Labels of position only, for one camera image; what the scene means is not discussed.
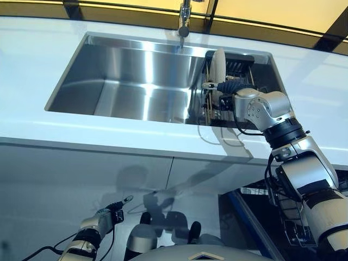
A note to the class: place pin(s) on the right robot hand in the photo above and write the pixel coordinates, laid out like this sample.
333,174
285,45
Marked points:
231,86

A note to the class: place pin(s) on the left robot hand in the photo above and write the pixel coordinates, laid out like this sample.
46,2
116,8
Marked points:
111,209

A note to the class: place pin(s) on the white ceramic plate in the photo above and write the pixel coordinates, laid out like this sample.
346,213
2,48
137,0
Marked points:
218,65

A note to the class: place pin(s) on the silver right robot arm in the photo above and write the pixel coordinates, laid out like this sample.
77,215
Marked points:
312,168

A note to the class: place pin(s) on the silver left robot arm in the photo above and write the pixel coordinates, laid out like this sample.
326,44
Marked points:
81,242

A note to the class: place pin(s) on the open dishwasher door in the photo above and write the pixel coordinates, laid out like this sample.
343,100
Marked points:
233,217

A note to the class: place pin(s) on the dark dish rack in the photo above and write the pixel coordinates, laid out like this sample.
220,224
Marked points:
244,68

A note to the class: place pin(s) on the black left robot foot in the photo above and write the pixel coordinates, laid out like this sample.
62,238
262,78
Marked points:
145,218

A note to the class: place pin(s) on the black robot foot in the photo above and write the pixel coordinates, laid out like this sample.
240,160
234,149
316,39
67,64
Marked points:
195,231
145,218

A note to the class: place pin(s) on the white glossy cabinet door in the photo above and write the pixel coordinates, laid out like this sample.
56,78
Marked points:
54,185
204,174

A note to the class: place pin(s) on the chrome kitchen faucet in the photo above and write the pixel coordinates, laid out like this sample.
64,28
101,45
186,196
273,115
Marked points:
185,16

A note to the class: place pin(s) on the black right robot foot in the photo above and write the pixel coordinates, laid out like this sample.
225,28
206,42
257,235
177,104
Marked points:
195,231

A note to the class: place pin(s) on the grey robot torso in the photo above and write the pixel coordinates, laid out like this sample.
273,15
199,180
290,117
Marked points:
204,255

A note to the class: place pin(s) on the stainless steel sink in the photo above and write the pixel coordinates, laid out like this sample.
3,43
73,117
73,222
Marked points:
122,81

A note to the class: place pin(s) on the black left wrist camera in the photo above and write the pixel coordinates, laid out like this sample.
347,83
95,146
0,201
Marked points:
118,217

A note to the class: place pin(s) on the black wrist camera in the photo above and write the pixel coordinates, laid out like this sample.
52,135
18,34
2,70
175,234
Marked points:
227,102
118,217

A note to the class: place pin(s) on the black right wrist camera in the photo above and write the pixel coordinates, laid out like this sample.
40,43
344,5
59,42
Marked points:
227,102

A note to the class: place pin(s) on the yellow window with dark frame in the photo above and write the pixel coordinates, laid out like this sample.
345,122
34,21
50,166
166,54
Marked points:
272,11

